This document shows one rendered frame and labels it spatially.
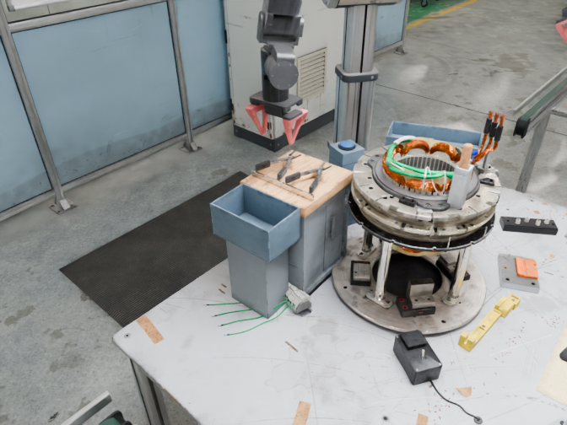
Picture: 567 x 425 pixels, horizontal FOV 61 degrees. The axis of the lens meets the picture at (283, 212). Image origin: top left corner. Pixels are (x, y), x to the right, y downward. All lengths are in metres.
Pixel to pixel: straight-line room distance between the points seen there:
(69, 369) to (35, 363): 0.16
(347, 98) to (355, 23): 0.21
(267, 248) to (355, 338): 0.31
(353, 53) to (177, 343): 0.91
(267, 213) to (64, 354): 1.41
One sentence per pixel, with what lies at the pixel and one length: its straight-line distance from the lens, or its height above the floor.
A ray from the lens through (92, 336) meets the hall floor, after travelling 2.33.
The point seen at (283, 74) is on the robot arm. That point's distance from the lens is 0.95.
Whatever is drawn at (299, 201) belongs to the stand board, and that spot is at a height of 1.06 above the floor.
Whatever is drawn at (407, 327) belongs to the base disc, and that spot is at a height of 0.80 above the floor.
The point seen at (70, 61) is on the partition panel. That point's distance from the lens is 3.00.
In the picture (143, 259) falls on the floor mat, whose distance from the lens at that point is 2.63.
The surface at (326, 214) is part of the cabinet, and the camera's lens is 1.14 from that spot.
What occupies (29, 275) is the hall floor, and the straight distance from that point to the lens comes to 2.78.
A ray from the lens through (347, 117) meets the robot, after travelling 1.50.
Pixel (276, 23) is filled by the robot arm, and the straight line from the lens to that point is 0.99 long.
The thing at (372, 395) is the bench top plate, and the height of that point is 0.78.
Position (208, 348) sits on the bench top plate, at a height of 0.78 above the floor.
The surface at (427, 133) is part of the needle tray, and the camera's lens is 1.45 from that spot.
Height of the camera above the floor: 1.65
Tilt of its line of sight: 35 degrees down
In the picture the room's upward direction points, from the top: 1 degrees counter-clockwise
